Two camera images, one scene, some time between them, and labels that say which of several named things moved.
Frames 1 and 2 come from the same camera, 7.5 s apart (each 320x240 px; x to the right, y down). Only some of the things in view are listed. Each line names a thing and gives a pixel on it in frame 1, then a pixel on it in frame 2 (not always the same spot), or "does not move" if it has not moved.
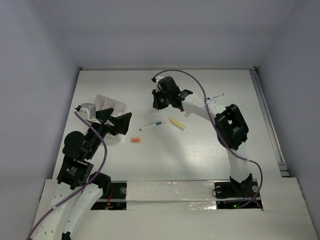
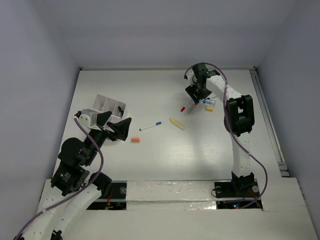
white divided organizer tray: x=103 y=103 does not move
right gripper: x=156 y=104 → x=191 y=91
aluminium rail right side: x=278 y=150 does not move
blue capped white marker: x=157 y=123 does not move
